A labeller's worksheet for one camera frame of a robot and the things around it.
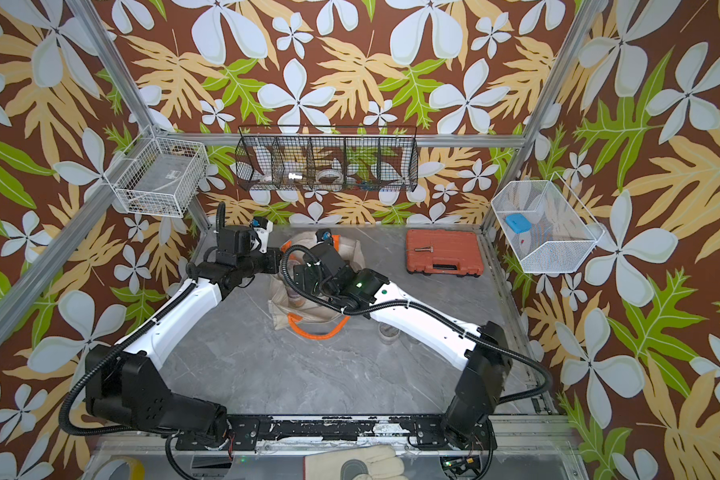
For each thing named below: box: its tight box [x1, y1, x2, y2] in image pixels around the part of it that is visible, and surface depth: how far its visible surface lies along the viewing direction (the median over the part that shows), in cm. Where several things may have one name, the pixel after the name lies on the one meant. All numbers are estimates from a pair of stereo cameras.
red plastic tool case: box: [405, 229, 485, 277], surface depth 107 cm
